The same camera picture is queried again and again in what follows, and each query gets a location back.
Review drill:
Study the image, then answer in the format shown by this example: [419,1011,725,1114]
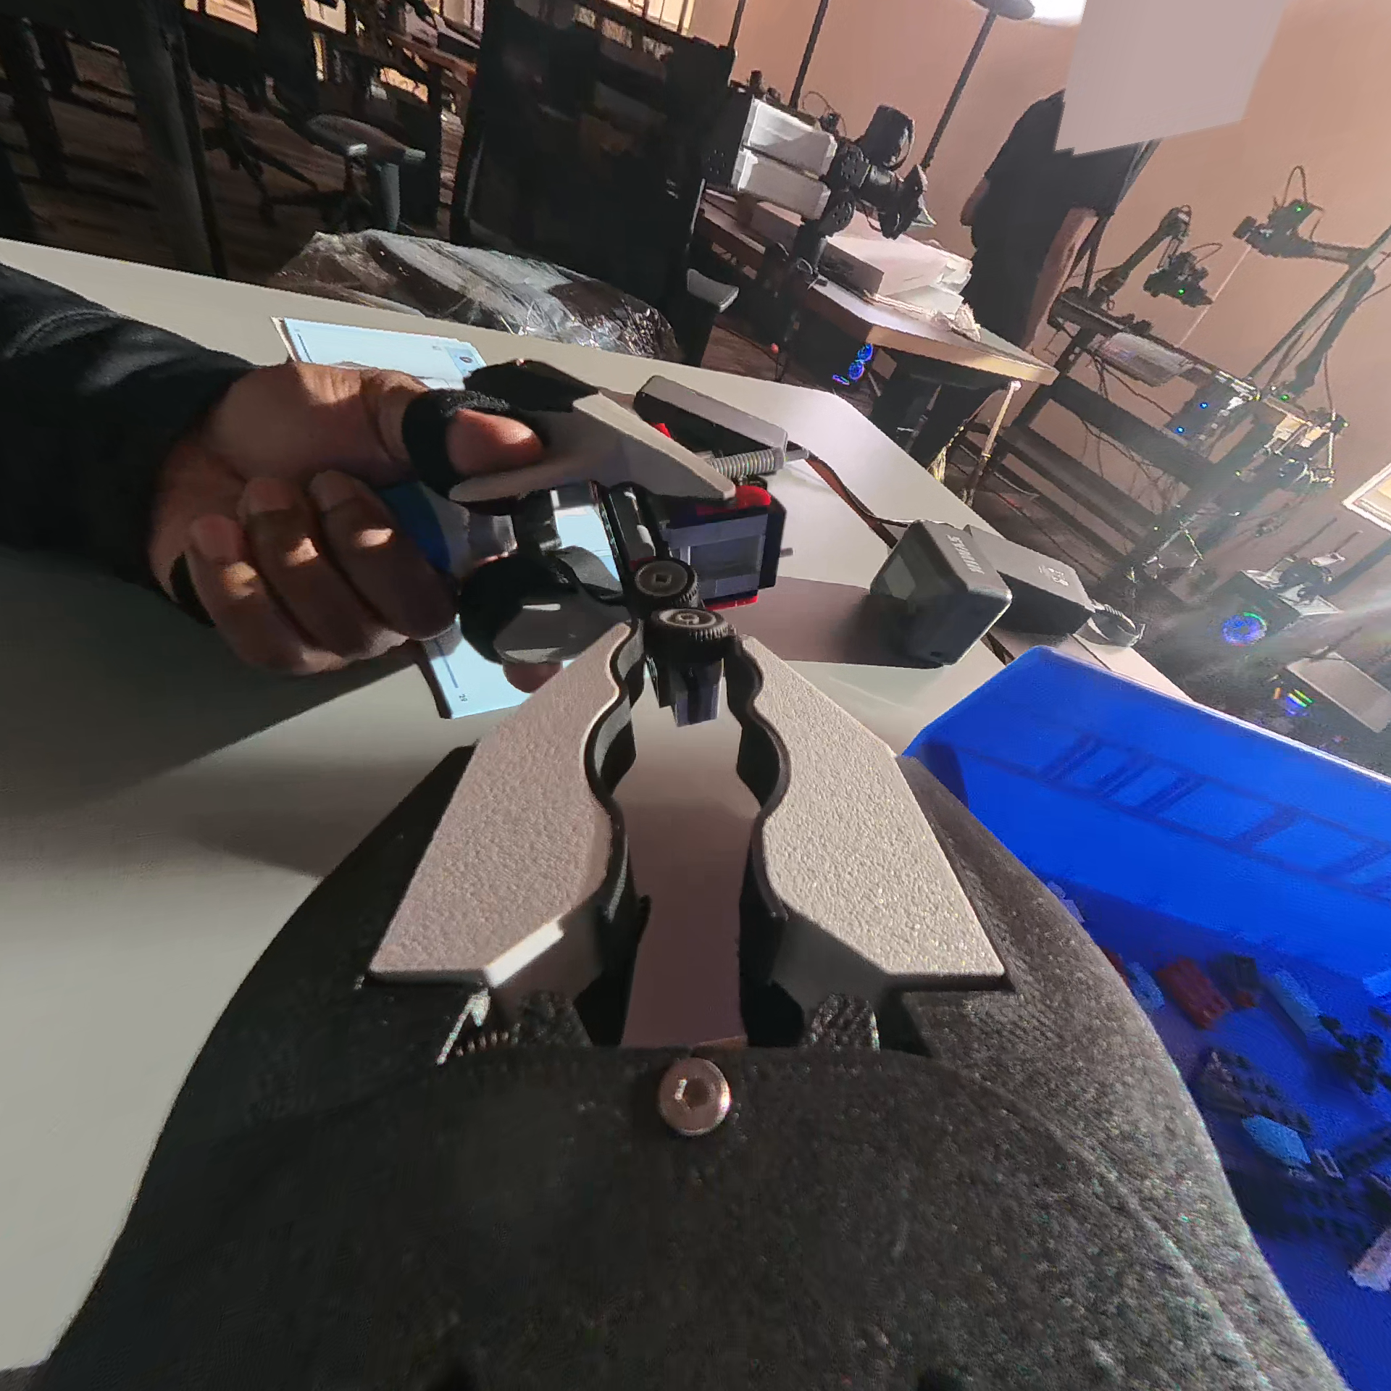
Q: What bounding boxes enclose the office chair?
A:
[304,111,431,238]

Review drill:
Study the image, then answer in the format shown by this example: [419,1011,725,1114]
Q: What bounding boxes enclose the light blue instruction booklet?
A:
[272,318,632,722]

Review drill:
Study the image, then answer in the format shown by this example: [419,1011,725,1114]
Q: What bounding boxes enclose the toy brick truck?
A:
[603,435,813,729]

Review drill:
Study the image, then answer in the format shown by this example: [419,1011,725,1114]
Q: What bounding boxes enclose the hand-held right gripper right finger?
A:
[723,636,1010,1051]

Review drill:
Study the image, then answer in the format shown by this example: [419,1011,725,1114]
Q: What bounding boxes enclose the white paper stack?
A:
[821,232,974,303]

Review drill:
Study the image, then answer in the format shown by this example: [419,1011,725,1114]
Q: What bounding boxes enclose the red-brown cable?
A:
[789,444,911,553]

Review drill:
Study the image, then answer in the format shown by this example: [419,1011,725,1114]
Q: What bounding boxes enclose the white boxes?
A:
[733,96,840,219]

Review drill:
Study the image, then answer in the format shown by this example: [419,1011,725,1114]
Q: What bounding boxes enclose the black floor lamp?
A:
[922,0,1039,176]

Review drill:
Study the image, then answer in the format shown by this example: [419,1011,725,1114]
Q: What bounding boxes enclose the metal frame robot workstation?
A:
[1043,163,1391,594]

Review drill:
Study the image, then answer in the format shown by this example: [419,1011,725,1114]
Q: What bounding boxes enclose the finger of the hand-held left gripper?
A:
[448,389,741,509]
[494,601,634,666]

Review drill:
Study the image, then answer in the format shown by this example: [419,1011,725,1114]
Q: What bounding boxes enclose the plastic-wrapped bundle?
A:
[278,228,681,362]

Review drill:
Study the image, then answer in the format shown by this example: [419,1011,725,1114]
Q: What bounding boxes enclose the black power bank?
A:
[635,375,790,458]

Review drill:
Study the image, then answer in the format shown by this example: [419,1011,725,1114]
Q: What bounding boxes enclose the person's left hand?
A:
[149,364,547,678]

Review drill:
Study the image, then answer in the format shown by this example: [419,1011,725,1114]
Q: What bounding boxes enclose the black shelving unit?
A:
[452,0,741,339]

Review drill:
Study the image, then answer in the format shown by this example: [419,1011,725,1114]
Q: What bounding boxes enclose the black action camera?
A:
[869,519,1012,666]

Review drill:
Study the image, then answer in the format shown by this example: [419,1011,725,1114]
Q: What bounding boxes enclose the grey desk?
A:
[0,240,1187,1370]

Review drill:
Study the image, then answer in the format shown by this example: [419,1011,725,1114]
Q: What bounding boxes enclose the black power adapter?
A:
[966,527,1143,651]

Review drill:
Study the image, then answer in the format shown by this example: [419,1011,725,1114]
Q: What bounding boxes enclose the pile of loose toy bricks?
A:
[1099,946,1391,1296]

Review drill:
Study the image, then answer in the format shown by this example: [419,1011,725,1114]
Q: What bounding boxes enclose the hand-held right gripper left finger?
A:
[370,622,655,1051]

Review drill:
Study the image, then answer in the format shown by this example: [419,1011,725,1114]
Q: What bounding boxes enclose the person's left forearm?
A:
[0,266,257,594]

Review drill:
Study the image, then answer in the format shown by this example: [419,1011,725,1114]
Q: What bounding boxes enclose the blue plastic bin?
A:
[905,647,1391,1391]

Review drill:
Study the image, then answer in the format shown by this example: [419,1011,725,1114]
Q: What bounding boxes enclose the wooden table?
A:
[695,190,1060,439]

